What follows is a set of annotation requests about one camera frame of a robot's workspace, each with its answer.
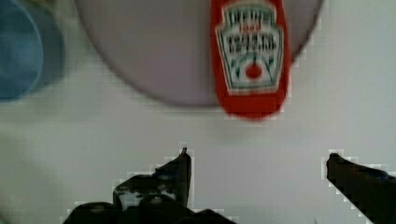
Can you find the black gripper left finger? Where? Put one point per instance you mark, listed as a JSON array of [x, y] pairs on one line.
[[172, 180]]

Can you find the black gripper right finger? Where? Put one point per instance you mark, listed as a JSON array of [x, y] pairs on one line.
[[371, 191]]

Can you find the grey oval plate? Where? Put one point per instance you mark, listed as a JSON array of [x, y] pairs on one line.
[[162, 47]]

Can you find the red plush ketchup bottle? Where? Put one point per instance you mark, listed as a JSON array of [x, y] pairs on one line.
[[250, 55]]

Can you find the blue cup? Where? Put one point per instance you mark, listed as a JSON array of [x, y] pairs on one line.
[[32, 51]]

